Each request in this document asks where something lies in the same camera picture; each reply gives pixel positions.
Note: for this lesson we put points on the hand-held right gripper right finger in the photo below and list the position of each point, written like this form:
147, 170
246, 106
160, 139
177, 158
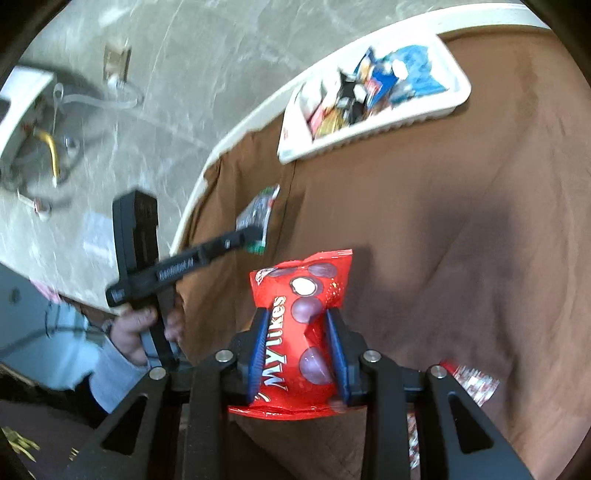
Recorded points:
338, 360

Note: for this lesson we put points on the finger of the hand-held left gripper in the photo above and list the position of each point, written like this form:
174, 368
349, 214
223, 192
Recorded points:
228, 243

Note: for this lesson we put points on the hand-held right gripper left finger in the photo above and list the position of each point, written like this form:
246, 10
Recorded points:
258, 360

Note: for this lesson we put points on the red chocolate ball packet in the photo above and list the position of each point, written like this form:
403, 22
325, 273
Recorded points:
304, 332

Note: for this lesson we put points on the silver green snack packet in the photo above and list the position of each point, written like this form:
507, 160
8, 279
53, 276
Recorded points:
261, 207

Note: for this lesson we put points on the gold bar wrapper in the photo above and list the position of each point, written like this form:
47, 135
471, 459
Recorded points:
334, 121

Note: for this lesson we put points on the white plastic tray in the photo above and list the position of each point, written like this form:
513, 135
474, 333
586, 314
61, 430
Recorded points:
369, 131

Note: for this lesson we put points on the black snack packet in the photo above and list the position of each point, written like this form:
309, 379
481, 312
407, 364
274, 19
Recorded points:
353, 97

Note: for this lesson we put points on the blue cake packet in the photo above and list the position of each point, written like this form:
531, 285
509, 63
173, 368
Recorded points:
378, 78

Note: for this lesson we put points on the light blue packet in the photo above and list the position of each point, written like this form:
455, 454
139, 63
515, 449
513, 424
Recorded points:
425, 74

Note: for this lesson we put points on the person's left forearm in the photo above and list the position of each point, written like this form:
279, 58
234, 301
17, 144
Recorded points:
92, 364

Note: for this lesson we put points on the person's left hand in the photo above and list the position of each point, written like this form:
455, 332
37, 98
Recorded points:
131, 332

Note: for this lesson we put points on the red white patterned packet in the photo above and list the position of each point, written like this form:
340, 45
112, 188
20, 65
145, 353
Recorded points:
473, 381

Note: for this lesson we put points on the clear plastic tube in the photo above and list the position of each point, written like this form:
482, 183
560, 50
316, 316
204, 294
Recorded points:
92, 100

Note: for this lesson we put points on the brown tablecloth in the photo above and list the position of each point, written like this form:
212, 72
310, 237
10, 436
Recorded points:
438, 230

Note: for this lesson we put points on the white appliance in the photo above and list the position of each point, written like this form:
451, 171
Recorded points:
23, 106

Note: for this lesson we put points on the floor outlet plate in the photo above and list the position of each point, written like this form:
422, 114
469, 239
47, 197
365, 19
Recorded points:
116, 62

